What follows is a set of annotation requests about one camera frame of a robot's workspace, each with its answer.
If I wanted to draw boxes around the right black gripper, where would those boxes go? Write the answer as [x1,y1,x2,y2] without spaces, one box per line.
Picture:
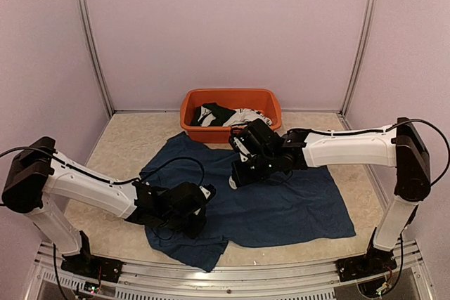
[231,151,277,188]

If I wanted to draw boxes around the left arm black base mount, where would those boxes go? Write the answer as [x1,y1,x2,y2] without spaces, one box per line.
[61,256,124,283]

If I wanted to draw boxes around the left aluminium corner post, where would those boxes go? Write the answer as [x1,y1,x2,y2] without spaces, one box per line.
[77,0,115,119]

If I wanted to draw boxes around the dark blue t-shirt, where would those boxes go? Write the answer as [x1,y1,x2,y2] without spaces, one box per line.
[140,133,356,272]

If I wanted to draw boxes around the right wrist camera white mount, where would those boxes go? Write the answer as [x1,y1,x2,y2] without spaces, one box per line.
[229,128,252,162]

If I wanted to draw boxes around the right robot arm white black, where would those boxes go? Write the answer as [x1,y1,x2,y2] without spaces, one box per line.
[229,117,443,275]

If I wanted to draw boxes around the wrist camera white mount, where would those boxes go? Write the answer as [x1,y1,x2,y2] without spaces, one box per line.
[229,128,252,162]
[199,184,217,204]

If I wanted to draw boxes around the black and white garment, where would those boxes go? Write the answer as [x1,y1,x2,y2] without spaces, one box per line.
[191,103,273,127]

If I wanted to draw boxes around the orange plastic tub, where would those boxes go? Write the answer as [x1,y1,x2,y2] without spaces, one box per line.
[180,89,282,143]

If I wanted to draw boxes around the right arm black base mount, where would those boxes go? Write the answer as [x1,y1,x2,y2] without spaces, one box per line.
[335,255,397,282]

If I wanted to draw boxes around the aluminium corner post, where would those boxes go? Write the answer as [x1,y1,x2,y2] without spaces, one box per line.
[340,0,377,118]
[77,0,115,119]

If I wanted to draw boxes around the right aluminium corner post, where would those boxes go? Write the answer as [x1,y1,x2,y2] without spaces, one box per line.
[340,0,377,118]

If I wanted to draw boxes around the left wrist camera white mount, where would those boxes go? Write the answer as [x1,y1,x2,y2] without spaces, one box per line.
[199,184,217,204]

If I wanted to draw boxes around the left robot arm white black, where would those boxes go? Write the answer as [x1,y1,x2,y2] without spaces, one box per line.
[1,136,216,275]

